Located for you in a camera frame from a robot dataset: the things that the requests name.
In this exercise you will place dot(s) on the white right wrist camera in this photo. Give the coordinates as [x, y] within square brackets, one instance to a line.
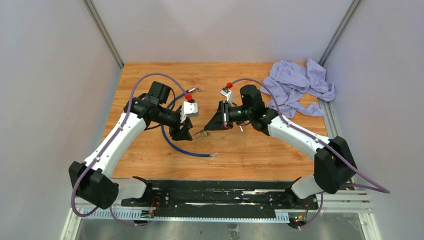
[228, 94]

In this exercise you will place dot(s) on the blue cable lock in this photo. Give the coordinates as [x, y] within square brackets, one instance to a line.
[162, 127]

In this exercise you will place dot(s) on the crumpled light blue cloth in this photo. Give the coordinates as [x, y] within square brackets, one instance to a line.
[288, 82]

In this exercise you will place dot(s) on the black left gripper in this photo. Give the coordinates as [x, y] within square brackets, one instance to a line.
[178, 134]

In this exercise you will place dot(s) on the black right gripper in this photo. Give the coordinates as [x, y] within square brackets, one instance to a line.
[221, 119]

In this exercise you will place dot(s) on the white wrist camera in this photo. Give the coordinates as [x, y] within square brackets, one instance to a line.
[228, 94]
[188, 110]

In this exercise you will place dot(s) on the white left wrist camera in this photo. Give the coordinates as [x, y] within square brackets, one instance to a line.
[188, 110]

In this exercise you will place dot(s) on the black-head padlock key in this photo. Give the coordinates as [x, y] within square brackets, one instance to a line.
[242, 124]

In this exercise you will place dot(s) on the aluminium base frame rails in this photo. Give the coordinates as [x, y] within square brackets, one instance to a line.
[343, 202]

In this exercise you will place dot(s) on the brass padlock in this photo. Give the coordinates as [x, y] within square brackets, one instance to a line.
[200, 134]

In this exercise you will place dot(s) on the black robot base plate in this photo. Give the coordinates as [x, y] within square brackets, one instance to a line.
[221, 199]

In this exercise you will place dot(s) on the aluminium corner rail right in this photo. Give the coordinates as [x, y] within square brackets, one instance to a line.
[352, 9]

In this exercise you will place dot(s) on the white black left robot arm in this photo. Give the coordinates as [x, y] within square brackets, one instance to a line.
[92, 180]

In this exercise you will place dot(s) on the aluminium corner rail left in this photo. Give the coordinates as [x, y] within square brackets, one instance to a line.
[101, 27]

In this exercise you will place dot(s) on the aluminium corner rail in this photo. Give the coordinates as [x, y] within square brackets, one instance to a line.
[101, 27]
[352, 9]

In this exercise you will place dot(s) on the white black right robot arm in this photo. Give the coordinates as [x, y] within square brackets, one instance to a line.
[332, 158]

